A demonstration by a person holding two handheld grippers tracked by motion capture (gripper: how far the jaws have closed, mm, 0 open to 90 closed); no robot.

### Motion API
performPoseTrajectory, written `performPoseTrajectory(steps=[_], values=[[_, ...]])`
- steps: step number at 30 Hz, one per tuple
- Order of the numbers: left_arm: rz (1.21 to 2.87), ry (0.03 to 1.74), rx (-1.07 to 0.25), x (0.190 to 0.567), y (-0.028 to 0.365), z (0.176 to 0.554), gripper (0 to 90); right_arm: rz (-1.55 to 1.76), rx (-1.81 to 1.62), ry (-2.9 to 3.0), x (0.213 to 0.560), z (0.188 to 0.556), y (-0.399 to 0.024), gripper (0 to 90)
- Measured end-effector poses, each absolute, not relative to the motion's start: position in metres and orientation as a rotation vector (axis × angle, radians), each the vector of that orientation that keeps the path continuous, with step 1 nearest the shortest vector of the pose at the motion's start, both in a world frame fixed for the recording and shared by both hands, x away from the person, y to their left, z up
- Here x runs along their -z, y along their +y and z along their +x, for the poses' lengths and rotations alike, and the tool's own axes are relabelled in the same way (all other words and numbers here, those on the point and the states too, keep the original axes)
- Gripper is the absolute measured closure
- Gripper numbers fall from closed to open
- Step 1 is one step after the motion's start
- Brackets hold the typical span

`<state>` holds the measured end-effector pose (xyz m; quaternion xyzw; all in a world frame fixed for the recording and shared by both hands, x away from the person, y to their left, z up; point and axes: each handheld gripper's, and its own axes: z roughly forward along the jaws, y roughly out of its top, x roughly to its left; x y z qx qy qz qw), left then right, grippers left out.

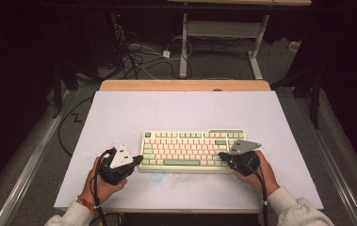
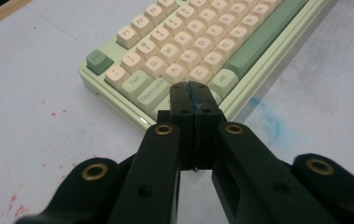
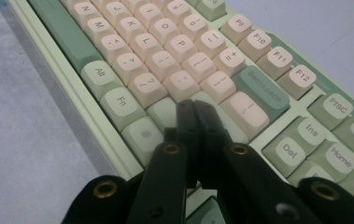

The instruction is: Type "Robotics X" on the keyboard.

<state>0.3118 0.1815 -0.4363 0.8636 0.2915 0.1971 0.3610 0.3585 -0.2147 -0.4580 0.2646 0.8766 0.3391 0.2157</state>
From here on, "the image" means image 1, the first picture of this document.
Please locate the small white box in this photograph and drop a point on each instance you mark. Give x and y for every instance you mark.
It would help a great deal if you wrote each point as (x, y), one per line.
(295, 46)

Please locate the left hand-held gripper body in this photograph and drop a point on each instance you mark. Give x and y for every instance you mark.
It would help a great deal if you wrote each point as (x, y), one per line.
(121, 158)

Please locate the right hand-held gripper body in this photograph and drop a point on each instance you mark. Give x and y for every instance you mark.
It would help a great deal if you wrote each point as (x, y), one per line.
(245, 147)

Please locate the person's right hand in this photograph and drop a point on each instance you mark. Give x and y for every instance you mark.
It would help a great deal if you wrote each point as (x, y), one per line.
(265, 179)

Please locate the grey metal floor rail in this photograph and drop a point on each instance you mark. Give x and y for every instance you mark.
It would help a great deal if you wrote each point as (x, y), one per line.
(31, 160)
(333, 163)

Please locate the white table cover sheet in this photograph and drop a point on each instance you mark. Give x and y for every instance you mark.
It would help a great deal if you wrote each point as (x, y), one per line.
(182, 109)

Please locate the green and cream keyboard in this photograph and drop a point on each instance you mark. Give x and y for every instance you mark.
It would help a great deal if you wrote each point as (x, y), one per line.
(185, 150)

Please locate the person's left hand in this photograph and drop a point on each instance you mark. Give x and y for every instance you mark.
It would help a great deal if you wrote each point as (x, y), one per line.
(102, 190)

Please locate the small white power adapter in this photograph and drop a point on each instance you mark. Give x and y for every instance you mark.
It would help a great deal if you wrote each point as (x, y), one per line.
(166, 54)

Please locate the black metal stand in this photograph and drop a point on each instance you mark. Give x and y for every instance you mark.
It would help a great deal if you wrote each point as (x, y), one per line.
(58, 91)
(316, 100)

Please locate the light metal desk frame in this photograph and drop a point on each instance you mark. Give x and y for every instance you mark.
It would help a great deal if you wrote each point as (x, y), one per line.
(223, 29)

